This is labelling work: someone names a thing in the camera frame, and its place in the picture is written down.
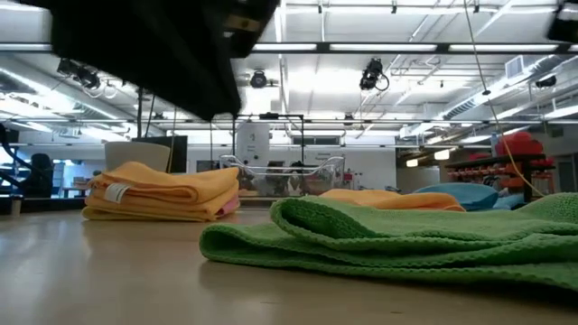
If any black hanging camera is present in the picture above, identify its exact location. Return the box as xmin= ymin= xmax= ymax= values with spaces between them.
xmin=359 ymin=57 xmax=390 ymax=91

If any thick black curved cable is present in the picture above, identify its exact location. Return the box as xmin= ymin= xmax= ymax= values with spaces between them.
xmin=0 ymin=124 xmax=35 ymax=189

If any shelf with red bins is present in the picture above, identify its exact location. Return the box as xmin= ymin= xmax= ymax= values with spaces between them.
xmin=444 ymin=130 xmax=556 ymax=202

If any pink microfiber towel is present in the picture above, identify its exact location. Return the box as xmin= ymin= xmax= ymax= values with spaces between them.
xmin=215 ymin=196 xmax=241 ymax=217

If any clear plastic bin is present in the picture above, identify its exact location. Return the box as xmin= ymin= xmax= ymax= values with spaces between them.
xmin=219 ymin=153 xmax=347 ymax=199

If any black ceiling-hung device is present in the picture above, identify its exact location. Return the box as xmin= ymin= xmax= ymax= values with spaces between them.
xmin=57 ymin=57 xmax=101 ymax=89

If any white plant pot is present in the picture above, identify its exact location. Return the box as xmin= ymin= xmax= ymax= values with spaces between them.
xmin=105 ymin=141 xmax=172 ymax=172

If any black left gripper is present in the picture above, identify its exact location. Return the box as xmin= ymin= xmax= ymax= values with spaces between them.
xmin=20 ymin=0 xmax=281 ymax=122

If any blue microfiber towel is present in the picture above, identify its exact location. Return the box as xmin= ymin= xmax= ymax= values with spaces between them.
xmin=413 ymin=181 xmax=527 ymax=212

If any orange microfiber towel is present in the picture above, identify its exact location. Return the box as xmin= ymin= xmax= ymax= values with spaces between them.
xmin=83 ymin=180 xmax=240 ymax=222
xmin=318 ymin=188 xmax=466 ymax=213
xmin=88 ymin=161 xmax=240 ymax=205

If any yellow hanging cable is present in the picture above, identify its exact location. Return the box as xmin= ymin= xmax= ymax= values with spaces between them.
xmin=463 ymin=0 xmax=545 ymax=198

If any black office chair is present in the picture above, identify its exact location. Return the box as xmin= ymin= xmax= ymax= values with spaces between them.
xmin=22 ymin=153 xmax=55 ymax=199

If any green microfiber towel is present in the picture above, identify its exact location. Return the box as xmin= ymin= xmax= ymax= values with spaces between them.
xmin=199 ymin=192 xmax=578 ymax=293

